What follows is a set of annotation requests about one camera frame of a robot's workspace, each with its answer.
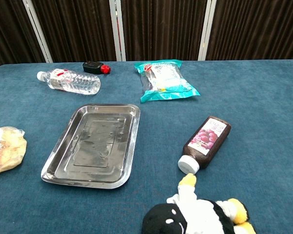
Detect dark grape juice bottle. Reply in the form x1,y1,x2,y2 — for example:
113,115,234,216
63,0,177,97
177,116,232,175

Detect dark brown pleated screen panel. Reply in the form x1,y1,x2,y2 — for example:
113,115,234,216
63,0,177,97
121,0,208,61
0,0,46,70
206,0,293,60
31,0,117,62

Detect small black bottle red cap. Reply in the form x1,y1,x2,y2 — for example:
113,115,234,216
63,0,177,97
82,60,112,75

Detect black white plush toy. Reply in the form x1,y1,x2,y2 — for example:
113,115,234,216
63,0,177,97
141,173,257,234

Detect white folding screen frame post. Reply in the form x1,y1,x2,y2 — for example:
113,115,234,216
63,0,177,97
22,0,54,63
109,0,126,62
197,0,217,61

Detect stainless steel rectangular tray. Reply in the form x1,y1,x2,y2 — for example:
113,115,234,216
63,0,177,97
41,103,141,190

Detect clear plastic water bottle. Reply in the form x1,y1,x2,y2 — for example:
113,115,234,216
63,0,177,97
37,68,101,96

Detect bread in clear plastic wrap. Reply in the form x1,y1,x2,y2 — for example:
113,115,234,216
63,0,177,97
0,126,27,176

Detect teal snack package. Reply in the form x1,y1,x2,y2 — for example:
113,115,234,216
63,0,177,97
133,59,201,103

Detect blue table cloth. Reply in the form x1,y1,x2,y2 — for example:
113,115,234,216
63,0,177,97
0,58,293,234

